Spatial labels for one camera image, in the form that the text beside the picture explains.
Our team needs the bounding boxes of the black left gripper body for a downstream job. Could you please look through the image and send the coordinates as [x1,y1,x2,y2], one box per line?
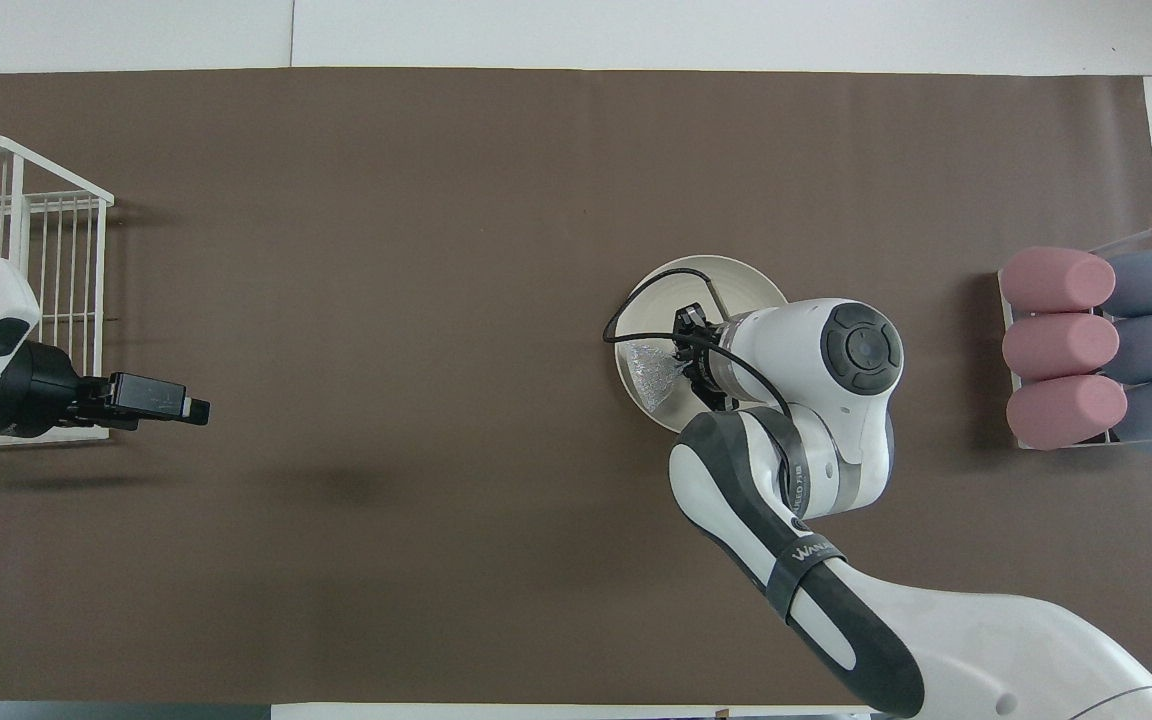
[0,340,189,439]

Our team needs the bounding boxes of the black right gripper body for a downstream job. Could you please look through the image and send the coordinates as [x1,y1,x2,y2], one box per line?
[672,305,739,412]

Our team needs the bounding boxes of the round cream plate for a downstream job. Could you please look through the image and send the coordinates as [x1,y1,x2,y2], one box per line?
[614,254,790,436]

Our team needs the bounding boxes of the brown table mat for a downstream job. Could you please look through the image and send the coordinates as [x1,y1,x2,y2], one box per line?
[0,67,1152,706]

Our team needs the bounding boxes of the pink plastic cup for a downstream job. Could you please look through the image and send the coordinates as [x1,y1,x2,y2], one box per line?
[999,247,1118,313]
[1006,374,1129,451]
[1002,313,1121,382]

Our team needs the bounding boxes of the white wire dish rack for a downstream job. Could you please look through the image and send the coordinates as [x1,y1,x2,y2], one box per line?
[0,134,115,448]

